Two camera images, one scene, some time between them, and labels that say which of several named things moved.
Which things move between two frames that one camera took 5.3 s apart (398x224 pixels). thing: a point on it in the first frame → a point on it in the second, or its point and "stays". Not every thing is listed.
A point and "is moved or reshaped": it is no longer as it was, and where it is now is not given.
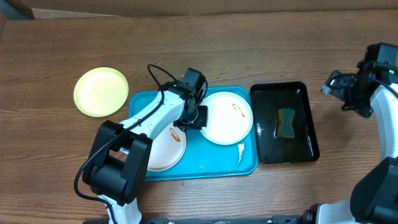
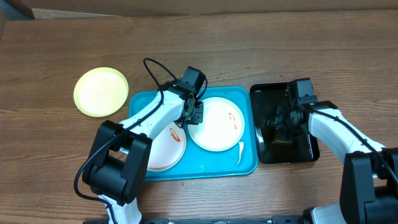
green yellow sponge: x=285 y=127 is moved or reshaped
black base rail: x=275 y=219 stays
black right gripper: x=337 y=86 → x=280 y=121
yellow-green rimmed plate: x=101 y=91 stays
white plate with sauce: x=230 y=117 is moved or reshaped
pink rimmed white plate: x=166 y=149 stays
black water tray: x=268 y=98 stays
